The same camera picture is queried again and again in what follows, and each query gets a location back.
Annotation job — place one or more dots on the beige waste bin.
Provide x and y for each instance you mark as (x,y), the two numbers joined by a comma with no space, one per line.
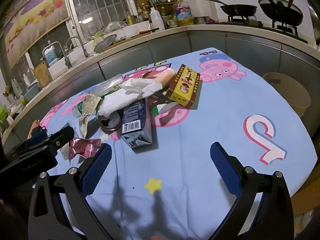
(287,97)

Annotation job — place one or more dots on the orange plastic loop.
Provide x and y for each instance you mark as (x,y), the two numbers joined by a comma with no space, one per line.
(33,127)

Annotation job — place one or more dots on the barred kitchen window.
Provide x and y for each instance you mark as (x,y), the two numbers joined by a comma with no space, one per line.
(100,2)

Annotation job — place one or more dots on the upright wooden cutting board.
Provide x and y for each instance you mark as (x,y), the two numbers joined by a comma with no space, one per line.
(42,73)

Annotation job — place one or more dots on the silver wrapper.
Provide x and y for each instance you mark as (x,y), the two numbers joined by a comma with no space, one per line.
(88,105)

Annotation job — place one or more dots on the cartoon pig printed tablecloth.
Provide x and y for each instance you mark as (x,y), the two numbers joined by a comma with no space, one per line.
(200,130)

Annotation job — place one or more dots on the clear plastic wrapper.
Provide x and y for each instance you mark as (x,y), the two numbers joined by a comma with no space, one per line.
(110,83)

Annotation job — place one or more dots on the dark blue drink carton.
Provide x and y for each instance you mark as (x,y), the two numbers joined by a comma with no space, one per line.
(135,120)

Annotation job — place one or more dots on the green drink can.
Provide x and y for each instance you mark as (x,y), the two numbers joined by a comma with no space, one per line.
(110,123)

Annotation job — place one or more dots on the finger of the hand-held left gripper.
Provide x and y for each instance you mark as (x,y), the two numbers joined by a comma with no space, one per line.
(37,136)
(62,136)

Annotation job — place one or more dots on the pink foil wrapper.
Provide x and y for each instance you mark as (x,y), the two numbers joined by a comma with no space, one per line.
(83,147)

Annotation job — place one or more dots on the black frying pan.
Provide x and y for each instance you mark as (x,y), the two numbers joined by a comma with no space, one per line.
(240,10)

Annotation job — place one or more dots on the white detergent bottle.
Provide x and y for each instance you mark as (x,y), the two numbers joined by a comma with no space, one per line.
(51,55)

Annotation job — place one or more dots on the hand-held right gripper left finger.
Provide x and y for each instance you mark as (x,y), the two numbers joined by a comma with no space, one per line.
(97,171)

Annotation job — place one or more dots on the large cooking oil bottle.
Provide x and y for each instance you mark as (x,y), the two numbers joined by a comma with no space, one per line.
(183,15)

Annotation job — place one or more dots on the white rectangular basin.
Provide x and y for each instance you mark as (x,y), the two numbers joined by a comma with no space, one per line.
(135,28)

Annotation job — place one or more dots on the white plastic jug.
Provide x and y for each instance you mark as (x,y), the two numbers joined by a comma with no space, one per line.
(157,20)

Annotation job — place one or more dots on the steel kitchen faucet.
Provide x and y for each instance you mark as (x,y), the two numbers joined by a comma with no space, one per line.
(62,47)
(80,42)

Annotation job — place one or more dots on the peach paper cup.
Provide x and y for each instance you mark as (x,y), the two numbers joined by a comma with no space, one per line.
(165,78)

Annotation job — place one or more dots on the blue plastic basin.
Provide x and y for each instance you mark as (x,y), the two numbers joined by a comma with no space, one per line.
(31,91)

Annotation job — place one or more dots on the fruit wall poster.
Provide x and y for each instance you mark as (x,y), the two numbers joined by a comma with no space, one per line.
(37,12)

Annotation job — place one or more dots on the yellow and brown cardboard box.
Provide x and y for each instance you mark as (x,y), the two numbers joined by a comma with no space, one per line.
(183,87)

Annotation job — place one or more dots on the row of sauce bottles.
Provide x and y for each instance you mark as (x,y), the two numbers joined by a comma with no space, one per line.
(141,12)

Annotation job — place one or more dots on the round metal strainer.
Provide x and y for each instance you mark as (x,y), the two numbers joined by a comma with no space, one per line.
(105,43)

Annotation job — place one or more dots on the small steel bowl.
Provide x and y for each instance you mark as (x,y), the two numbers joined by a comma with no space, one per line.
(201,20)

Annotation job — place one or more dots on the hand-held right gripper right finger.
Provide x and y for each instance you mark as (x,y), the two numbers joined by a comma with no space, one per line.
(225,172)

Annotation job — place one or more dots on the black gas stove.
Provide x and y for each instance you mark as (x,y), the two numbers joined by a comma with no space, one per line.
(250,22)

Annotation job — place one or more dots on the white plastic bag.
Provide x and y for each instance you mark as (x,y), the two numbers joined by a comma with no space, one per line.
(120,100)

